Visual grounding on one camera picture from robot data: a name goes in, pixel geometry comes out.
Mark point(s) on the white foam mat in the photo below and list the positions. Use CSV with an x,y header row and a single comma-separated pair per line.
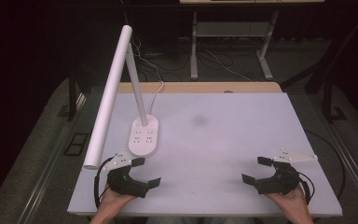
x,y
214,149

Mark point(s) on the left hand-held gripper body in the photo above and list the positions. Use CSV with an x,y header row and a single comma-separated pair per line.
x,y
124,183

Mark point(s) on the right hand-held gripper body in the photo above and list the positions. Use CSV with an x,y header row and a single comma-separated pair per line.
x,y
281,182

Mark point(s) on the black floor socket box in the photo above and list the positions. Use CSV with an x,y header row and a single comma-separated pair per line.
x,y
76,144

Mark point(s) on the white desk lamp with socket base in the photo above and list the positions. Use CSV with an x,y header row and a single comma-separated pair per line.
x,y
112,93

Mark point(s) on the person's right hand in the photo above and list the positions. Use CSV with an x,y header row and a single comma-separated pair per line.
x,y
292,202

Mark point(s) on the black angled metal stand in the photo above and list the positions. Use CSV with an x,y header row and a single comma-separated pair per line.
x,y
327,93

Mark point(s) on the grey metal stand frame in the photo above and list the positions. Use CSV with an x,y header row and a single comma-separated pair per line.
x,y
194,59

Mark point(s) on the person's left hand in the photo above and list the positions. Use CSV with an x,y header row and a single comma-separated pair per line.
x,y
113,202

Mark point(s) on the wooden table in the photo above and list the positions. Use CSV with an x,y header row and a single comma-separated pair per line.
x,y
199,87

